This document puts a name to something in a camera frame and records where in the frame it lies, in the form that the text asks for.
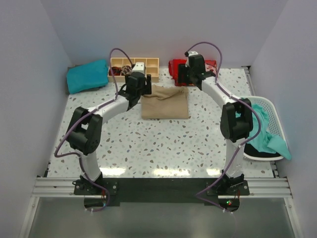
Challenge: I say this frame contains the beige t shirt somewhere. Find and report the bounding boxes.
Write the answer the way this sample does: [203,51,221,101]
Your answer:
[141,85,189,119]

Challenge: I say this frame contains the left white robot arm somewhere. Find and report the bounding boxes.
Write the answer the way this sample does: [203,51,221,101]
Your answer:
[65,72,152,194]

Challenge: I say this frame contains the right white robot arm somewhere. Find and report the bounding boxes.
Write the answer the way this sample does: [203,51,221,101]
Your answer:
[178,51,253,195]

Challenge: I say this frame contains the red cartoon folded cloth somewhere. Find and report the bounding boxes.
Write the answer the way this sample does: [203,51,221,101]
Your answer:
[168,59,217,87]

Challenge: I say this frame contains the brown floral fabric item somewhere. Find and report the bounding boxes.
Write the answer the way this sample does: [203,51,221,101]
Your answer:
[121,65,133,76]

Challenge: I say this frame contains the orange black fabric item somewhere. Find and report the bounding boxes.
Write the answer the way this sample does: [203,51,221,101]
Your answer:
[109,66,122,76]

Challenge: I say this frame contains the folded teal t shirt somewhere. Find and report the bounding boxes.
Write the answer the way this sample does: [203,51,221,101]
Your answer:
[66,59,108,94]

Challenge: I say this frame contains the white plastic laundry basket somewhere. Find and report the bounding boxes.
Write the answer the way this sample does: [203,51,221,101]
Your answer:
[244,96,286,161]

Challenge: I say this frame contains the teal shirt in basket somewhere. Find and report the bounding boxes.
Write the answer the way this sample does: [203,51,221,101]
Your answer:
[244,104,292,160]

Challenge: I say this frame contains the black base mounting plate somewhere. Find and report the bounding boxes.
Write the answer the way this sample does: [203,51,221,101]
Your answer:
[72,177,250,211]

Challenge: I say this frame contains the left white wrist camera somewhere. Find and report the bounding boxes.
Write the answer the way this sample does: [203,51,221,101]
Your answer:
[132,62,146,74]

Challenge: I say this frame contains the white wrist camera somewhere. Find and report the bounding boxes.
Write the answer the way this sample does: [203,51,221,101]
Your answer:
[132,62,146,74]
[184,51,199,58]

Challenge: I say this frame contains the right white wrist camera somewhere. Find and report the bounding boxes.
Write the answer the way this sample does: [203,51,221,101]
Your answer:
[184,51,199,58]

